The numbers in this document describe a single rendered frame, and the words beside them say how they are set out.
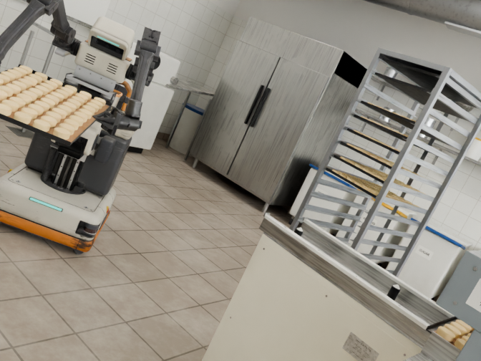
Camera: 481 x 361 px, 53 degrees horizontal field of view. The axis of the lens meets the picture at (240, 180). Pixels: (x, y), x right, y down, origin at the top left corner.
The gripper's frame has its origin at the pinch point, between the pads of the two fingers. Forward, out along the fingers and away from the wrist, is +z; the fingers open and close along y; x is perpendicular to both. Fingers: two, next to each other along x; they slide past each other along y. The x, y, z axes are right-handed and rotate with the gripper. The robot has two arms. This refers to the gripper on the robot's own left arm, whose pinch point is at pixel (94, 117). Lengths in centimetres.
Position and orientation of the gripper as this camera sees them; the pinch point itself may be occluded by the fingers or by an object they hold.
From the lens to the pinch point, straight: 192.3
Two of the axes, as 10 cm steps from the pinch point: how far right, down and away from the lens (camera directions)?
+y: -4.2, 8.6, 2.8
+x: -6.8, -5.0, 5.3
